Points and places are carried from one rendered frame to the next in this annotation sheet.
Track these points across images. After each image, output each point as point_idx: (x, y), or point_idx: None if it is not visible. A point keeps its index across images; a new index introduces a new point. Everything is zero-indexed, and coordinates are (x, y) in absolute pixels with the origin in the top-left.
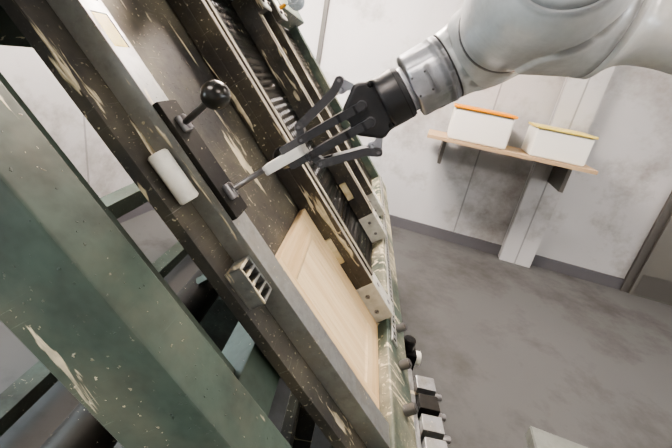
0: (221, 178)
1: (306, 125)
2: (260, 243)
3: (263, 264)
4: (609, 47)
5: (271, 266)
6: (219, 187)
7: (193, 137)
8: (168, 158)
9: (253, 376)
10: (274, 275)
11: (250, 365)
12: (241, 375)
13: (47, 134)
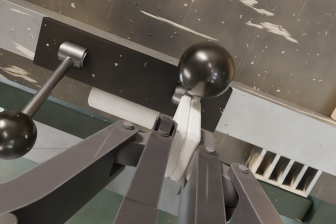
0: (165, 86)
1: (129, 142)
2: (281, 123)
3: (290, 156)
4: None
5: (312, 148)
6: (167, 107)
7: (97, 60)
8: (99, 105)
9: (334, 213)
10: (320, 159)
11: (328, 205)
12: (314, 217)
13: (45, 101)
